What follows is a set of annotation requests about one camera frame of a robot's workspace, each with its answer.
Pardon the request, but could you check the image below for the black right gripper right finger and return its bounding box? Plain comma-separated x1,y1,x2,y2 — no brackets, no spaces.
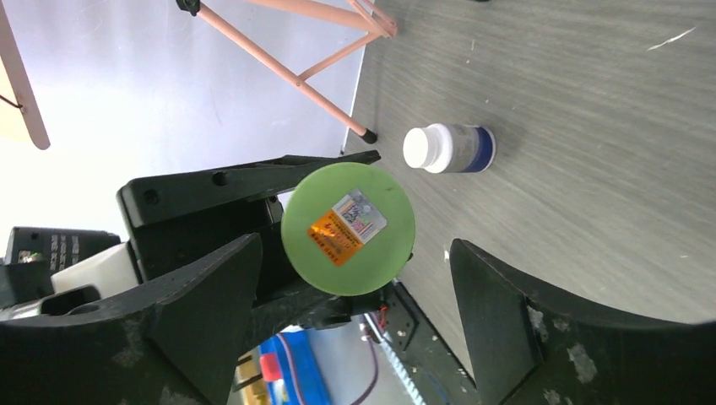
449,239,715,404

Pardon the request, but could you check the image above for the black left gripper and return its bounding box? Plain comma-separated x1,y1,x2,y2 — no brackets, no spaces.
117,150,391,330

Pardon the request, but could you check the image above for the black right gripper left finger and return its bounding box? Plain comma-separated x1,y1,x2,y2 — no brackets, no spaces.
1,234,263,404

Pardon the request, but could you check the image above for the green black pill bottle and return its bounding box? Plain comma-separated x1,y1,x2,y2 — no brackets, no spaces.
280,163,416,296

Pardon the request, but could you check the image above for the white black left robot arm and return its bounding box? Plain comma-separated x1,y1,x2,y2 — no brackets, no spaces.
1,151,416,334

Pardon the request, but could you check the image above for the white capped pill bottle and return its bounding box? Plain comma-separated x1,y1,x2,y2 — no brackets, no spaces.
402,123,496,174

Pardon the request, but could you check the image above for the pink music stand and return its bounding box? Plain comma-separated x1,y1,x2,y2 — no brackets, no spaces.
0,0,399,151

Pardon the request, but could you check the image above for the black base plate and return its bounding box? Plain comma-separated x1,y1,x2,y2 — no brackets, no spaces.
366,282,480,405

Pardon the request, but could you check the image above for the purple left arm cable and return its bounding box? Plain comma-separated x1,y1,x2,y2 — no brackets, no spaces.
349,335,382,405

